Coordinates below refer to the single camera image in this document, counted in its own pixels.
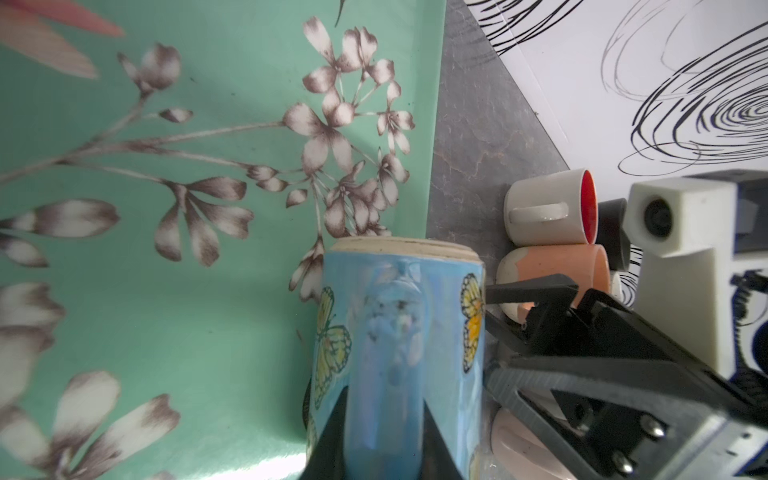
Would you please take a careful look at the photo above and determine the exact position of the pink mug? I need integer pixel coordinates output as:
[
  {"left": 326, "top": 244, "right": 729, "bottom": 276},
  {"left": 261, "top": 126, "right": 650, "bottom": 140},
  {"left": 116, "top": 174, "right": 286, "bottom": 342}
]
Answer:
[{"left": 490, "top": 407, "right": 575, "bottom": 479}]

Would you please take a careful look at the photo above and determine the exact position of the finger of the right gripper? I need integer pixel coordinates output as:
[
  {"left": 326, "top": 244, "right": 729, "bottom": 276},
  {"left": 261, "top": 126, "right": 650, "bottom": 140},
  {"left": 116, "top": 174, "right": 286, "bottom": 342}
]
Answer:
[{"left": 485, "top": 274, "right": 578, "bottom": 354}]

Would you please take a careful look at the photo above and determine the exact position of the black mug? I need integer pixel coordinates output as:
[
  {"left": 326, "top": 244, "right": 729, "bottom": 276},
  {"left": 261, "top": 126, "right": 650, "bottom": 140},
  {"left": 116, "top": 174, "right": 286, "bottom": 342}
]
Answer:
[{"left": 596, "top": 199, "right": 631, "bottom": 272}]

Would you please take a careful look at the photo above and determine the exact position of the green floral tray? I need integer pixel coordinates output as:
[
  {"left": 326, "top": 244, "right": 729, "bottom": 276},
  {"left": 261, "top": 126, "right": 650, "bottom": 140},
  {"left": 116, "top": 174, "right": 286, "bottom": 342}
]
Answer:
[{"left": 1, "top": 1, "right": 446, "bottom": 479}]

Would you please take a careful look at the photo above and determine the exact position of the blue butterfly mug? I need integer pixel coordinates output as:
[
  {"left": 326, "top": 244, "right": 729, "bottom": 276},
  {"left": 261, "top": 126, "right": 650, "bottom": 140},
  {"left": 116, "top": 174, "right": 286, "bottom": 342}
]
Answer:
[{"left": 306, "top": 237, "right": 485, "bottom": 479}]

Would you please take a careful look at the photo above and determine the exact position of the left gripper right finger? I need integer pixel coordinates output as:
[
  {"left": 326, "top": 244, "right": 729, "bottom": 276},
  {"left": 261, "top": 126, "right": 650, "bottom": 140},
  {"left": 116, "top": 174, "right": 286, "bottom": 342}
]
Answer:
[{"left": 419, "top": 403, "right": 463, "bottom": 480}]

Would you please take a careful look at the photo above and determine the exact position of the white mug red inside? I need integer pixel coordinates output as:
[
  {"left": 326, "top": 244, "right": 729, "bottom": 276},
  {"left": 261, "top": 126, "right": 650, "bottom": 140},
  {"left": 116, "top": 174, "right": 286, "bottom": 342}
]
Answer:
[{"left": 503, "top": 169, "right": 599, "bottom": 247}]

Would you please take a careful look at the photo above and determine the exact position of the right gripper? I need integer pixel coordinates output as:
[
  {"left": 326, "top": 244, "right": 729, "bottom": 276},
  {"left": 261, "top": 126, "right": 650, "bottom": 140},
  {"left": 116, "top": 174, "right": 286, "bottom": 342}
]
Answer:
[{"left": 484, "top": 287, "right": 767, "bottom": 479}]

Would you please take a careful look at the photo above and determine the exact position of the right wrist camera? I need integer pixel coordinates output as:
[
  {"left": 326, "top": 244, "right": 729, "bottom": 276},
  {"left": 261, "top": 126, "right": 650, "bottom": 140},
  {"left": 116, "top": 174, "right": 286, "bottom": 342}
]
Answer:
[{"left": 623, "top": 169, "right": 767, "bottom": 379}]

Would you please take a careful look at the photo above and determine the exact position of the beige and salmon mug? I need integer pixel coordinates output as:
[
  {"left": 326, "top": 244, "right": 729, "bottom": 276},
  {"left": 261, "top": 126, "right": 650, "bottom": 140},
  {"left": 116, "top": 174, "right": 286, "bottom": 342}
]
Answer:
[{"left": 496, "top": 245, "right": 612, "bottom": 306}]

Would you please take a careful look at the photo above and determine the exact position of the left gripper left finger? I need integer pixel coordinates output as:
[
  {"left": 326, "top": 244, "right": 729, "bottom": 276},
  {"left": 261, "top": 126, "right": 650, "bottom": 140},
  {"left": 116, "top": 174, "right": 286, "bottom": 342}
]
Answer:
[{"left": 299, "top": 387, "right": 348, "bottom": 480}]

